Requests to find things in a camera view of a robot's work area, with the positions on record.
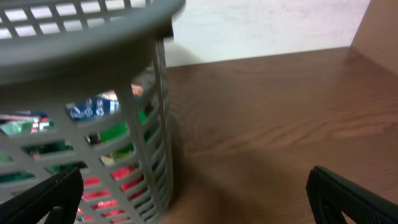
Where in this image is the tissue pack multipack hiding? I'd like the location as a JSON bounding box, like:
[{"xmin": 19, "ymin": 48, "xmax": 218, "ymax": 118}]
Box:
[{"xmin": 65, "ymin": 90, "xmax": 119, "ymax": 122}]

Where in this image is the green coffee bag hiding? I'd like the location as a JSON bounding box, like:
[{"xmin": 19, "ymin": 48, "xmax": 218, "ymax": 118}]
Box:
[{"xmin": 1, "ymin": 111, "xmax": 88, "ymax": 187}]

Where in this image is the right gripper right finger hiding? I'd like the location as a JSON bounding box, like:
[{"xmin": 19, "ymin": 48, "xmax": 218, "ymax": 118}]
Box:
[{"xmin": 306, "ymin": 166, "xmax": 397, "ymax": 224}]

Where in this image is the green lid jar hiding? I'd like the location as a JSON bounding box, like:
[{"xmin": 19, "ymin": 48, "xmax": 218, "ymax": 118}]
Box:
[{"xmin": 86, "ymin": 121, "xmax": 134, "ymax": 166}]

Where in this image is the grey plastic basket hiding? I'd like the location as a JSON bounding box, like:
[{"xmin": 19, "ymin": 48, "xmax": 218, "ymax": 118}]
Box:
[{"xmin": 1, "ymin": 0, "xmax": 185, "ymax": 223}]

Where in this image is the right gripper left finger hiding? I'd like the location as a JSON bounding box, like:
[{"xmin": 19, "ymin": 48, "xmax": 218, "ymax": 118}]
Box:
[{"xmin": 1, "ymin": 168, "xmax": 84, "ymax": 224}]

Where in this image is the orange pasta package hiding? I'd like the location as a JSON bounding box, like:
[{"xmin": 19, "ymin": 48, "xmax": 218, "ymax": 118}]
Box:
[{"xmin": 76, "ymin": 163, "xmax": 148, "ymax": 223}]

